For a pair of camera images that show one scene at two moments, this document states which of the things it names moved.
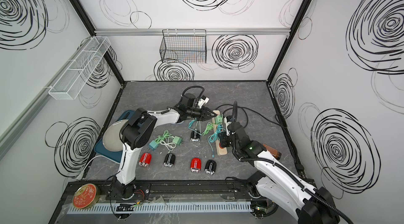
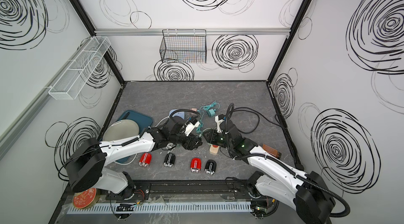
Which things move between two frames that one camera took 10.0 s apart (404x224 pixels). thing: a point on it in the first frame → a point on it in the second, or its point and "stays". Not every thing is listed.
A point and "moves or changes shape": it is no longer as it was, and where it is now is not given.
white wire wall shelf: (71, 82) stays
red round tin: (86, 196) stays
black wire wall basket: (184, 46) stays
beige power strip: (221, 150) moves or changes shape
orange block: (273, 152) stays
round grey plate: (111, 140) stays
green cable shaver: (210, 126) → (198, 130)
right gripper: (223, 139) stays
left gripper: (203, 115) → (190, 144)
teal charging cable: (213, 137) moves or changes shape
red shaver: (145, 159) stays
